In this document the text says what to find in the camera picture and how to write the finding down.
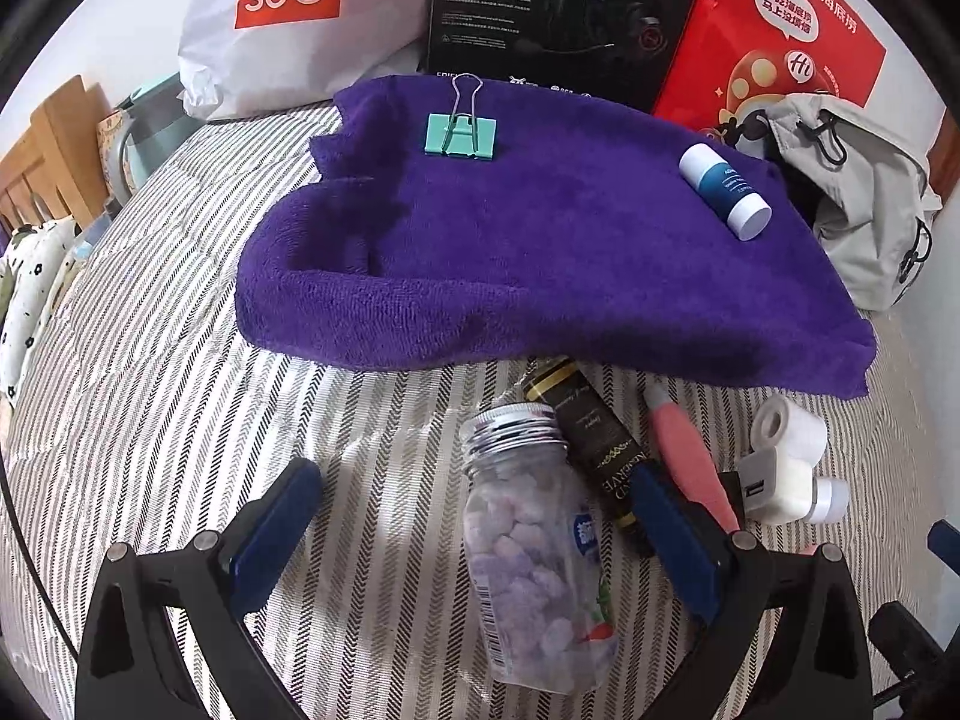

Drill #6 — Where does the wooden headboard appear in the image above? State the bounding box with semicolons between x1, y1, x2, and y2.
0;75;113;241

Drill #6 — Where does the teal binder clip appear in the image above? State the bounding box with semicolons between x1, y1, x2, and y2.
425;73;497;163

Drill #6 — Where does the striped bedsheet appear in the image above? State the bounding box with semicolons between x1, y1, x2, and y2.
0;101;960;720

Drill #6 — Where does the white shopping bag red logo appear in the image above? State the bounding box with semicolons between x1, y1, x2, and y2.
178;0;436;121

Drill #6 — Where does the black gold printed box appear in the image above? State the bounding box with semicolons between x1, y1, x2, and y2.
523;360;661;556

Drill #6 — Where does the grey backpack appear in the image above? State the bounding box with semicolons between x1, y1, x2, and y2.
731;94;944;312

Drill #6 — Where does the white floral cloth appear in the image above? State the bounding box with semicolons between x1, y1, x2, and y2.
0;221;98;406

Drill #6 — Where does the teal kettle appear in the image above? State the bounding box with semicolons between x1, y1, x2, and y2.
105;71;207;207

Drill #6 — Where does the red printed bag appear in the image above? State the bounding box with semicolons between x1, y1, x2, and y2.
651;0;887;136

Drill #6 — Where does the black headset box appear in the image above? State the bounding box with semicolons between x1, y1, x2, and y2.
416;0;713;110

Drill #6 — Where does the small bottle white cap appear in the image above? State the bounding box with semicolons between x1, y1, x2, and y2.
810;476;851;524

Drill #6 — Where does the brown wooden post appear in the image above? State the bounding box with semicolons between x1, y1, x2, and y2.
928;109;960;185

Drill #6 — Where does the white tape roll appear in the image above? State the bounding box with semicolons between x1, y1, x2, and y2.
751;396;827;466

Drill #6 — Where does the white usb charger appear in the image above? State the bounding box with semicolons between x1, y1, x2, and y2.
733;446;815;526

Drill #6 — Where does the clear candy jar silver lid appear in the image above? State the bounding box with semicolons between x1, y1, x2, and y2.
459;403;617;695

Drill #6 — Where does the purple towel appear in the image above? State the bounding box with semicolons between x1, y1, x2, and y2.
234;75;878;398

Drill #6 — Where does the white blue bottle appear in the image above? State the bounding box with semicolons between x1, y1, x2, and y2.
679;144;773;242

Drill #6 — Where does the pink digital thermometer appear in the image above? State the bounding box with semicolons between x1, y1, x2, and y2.
643;381;740;533

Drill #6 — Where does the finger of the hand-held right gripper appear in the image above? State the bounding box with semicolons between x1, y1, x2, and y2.
927;519;960;565
868;598;960;720

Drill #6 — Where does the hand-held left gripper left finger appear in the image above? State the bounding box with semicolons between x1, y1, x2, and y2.
75;457;323;720

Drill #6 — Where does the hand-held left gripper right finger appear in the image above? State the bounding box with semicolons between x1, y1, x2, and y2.
630;461;875;720

